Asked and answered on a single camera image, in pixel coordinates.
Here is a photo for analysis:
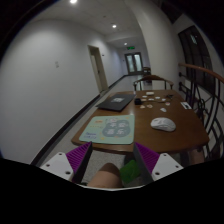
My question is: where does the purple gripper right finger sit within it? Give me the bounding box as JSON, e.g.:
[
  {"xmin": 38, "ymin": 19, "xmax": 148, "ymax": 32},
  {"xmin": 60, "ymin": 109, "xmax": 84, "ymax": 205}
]
[{"xmin": 132, "ymin": 141, "xmax": 185, "ymax": 184}]

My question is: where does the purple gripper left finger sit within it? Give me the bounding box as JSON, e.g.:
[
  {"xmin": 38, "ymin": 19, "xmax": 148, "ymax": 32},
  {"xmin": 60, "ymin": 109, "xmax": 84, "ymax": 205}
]
[{"xmin": 39, "ymin": 141, "xmax": 94, "ymax": 184}]

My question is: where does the white computer mouse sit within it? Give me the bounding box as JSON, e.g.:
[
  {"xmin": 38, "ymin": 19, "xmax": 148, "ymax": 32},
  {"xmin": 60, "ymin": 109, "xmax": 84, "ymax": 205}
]
[{"xmin": 151, "ymin": 117, "xmax": 176, "ymax": 132}]

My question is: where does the light green mouse pad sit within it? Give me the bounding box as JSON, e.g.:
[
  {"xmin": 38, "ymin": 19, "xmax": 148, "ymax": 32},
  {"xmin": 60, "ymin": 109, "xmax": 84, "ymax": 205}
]
[{"xmin": 79, "ymin": 115, "xmax": 135, "ymax": 145}]

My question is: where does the green slipper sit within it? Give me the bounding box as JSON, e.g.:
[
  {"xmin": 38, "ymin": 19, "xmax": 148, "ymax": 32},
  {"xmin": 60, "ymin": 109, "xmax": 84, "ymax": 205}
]
[{"xmin": 120, "ymin": 160, "xmax": 141, "ymax": 186}]

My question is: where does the person's bare knee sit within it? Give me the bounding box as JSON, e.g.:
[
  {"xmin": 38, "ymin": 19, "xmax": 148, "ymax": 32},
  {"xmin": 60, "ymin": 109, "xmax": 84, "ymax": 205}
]
[{"xmin": 87, "ymin": 163, "xmax": 123, "ymax": 188}]

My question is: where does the small black box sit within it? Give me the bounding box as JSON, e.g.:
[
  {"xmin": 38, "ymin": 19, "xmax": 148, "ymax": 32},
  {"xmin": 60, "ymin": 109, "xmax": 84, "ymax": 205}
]
[{"xmin": 134, "ymin": 98, "xmax": 142, "ymax": 105}]

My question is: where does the black laptop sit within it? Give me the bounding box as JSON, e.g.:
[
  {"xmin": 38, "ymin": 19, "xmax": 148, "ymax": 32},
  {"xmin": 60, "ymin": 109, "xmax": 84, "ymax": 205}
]
[{"xmin": 97, "ymin": 94, "xmax": 135, "ymax": 112}]

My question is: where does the white card with print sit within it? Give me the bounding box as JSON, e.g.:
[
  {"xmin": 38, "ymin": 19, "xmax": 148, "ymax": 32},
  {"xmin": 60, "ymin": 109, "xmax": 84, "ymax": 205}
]
[{"xmin": 181, "ymin": 102, "xmax": 192, "ymax": 110}]

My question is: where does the white flat box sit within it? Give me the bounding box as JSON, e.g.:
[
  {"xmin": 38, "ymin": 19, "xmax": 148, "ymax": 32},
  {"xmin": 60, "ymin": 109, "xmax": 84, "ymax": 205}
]
[{"xmin": 146, "ymin": 92, "xmax": 154, "ymax": 96}]

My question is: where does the wooden armchair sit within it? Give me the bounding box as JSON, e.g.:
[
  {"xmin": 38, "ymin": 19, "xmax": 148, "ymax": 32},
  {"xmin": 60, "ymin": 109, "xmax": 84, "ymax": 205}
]
[{"xmin": 133, "ymin": 75, "xmax": 174, "ymax": 90}]

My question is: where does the curved wooden stair railing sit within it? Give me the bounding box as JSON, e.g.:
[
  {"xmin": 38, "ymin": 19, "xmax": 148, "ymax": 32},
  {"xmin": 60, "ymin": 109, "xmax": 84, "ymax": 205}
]
[{"xmin": 179, "ymin": 63, "xmax": 224, "ymax": 161}]

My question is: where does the glass double door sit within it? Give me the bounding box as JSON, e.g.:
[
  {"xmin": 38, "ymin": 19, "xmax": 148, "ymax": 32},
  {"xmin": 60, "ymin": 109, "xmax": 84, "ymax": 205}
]
[{"xmin": 125, "ymin": 52, "xmax": 143, "ymax": 75}]

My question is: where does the beige side door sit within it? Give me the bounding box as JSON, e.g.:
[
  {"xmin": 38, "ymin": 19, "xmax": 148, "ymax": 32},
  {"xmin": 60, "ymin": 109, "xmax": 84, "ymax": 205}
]
[{"xmin": 88, "ymin": 45, "xmax": 108, "ymax": 93}]

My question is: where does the green exit sign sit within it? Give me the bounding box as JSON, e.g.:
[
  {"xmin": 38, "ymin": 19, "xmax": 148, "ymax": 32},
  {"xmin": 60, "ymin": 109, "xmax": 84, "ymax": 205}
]
[{"xmin": 127, "ymin": 46, "xmax": 135, "ymax": 50}]

